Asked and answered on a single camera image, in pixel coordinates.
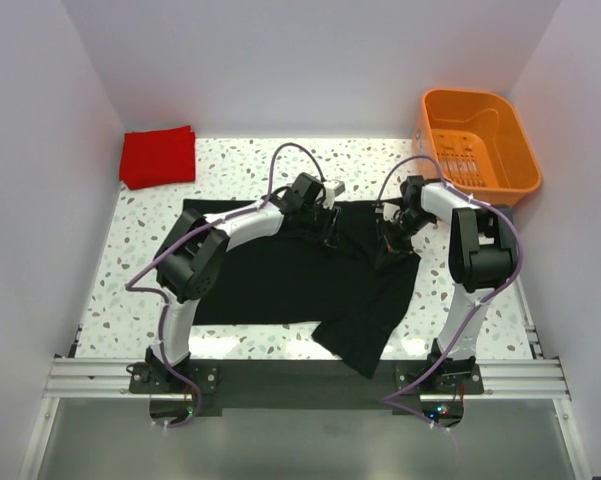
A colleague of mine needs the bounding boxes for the black t-shirt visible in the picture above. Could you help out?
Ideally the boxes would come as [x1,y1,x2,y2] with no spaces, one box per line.
[182,200,420,378]

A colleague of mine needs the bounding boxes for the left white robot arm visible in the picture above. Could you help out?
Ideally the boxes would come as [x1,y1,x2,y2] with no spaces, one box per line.
[145,173,345,392]

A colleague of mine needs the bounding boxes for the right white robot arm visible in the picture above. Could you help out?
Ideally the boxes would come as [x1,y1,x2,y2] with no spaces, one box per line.
[374,176,523,399]

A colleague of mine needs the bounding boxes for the orange plastic basket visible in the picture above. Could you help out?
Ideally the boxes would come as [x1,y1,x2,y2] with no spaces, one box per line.
[412,89,542,207]

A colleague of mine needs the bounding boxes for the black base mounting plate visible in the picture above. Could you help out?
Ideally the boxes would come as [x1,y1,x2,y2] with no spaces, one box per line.
[126,359,485,428]

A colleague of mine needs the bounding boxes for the folded red t-shirt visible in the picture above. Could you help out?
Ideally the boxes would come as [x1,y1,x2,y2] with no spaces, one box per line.
[119,126,196,190]

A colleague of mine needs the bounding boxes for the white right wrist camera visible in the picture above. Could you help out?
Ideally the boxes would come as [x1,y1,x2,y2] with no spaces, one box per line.
[376,202,401,222]

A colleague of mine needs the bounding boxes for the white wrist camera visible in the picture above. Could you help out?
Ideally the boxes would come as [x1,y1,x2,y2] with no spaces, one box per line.
[322,180,345,209]
[376,202,401,222]

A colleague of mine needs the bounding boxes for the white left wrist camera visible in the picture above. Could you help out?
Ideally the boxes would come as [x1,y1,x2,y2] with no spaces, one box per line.
[322,180,345,209]

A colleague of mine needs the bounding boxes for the aluminium right side rail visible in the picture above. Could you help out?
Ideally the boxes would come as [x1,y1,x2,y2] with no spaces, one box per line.
[512,275,545,360]

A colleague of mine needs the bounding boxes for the aluminium rail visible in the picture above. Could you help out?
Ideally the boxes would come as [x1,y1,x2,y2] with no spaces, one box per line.
[512,275,545,360]
[45,358,571,400]

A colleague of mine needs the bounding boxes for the aluminium front rail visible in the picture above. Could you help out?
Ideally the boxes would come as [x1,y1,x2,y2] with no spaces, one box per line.
[45,358,571,400]

